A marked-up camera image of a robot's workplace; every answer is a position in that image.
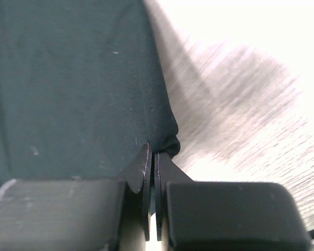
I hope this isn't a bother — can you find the black t shirt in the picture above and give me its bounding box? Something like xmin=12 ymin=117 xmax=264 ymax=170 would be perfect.
xmin=0 ymin=1 xmax=180 ymax=186

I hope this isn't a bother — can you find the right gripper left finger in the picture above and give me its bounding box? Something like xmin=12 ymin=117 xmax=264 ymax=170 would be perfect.
xmin=0 ymin=144 xmax=152 ymax=250

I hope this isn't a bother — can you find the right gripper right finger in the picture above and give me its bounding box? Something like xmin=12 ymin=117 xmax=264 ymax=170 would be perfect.
xmin=154 ymin=153 xmax=311 ymax=250

